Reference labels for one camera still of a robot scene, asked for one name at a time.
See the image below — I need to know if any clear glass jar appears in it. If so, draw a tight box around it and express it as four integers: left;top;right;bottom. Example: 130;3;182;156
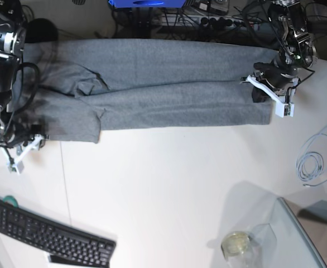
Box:
221;231;262;268

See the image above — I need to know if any blue box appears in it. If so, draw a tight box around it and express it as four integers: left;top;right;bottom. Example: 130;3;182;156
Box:
108;0;185;8

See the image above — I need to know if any grey t-shirt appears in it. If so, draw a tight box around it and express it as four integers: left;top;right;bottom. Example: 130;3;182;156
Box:
22;39;276;143

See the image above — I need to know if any green tape roll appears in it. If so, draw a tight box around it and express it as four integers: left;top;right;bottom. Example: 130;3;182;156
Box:
2;195;18;208

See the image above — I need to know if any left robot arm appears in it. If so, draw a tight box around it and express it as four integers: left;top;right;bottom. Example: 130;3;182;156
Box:
241;1;316;117

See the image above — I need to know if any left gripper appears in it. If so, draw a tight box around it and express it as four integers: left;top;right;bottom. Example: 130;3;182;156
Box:
240;62;300;117

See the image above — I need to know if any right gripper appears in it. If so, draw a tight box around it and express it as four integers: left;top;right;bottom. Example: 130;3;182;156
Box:
0;122;48;175

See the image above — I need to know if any power strip with red light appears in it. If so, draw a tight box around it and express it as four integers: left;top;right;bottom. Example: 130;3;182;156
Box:
199;17;246;31

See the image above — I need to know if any clear plastic box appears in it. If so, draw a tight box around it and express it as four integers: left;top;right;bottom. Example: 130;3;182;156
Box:
250;194;327;267

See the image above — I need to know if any black computer keyboard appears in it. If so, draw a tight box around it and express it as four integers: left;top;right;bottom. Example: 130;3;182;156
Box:
0;199;116;267

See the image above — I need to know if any coiled white cable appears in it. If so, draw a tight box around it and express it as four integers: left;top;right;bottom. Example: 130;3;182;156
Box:
296;120;327;188

